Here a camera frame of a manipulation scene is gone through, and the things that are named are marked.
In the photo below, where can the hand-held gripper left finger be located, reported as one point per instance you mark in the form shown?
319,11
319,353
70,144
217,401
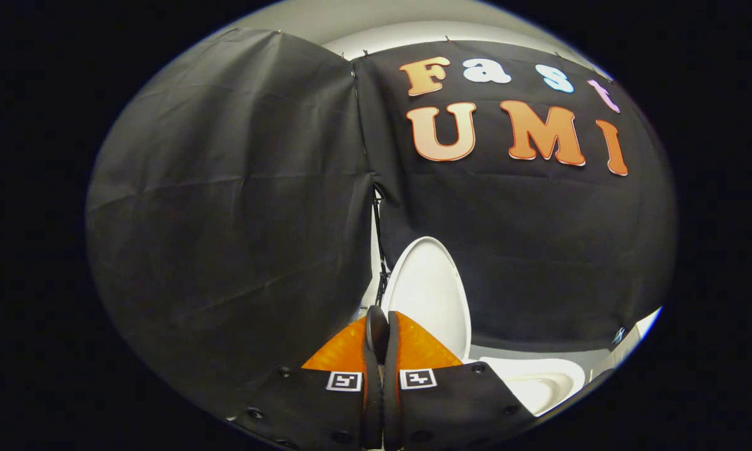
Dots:
307,407

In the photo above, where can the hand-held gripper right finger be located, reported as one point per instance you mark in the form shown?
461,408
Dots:
451,407

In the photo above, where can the black backdrop cloth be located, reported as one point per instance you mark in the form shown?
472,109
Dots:
238,250

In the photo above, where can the thin black stand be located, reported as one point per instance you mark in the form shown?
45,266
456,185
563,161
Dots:
379,238

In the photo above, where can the white table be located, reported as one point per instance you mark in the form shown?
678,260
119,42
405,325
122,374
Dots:
636,335

